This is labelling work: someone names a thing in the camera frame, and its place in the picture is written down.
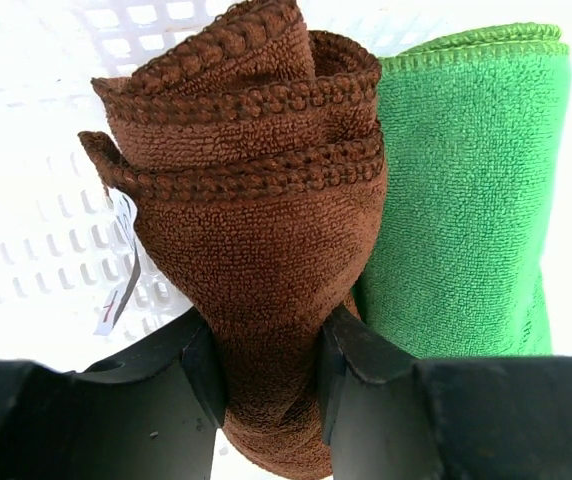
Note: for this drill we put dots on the white perforated plastic basket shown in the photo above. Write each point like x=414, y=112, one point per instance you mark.
x=73, y=288

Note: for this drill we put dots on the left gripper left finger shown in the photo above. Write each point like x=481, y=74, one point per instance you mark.
x=150, y=411

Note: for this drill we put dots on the green microfibre towel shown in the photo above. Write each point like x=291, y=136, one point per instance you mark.
x=472, y=124

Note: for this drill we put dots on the brown microfibre towel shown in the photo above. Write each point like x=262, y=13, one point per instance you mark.
x=254, y=155

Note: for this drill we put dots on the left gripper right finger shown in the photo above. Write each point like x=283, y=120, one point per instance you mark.
x=388, y=415

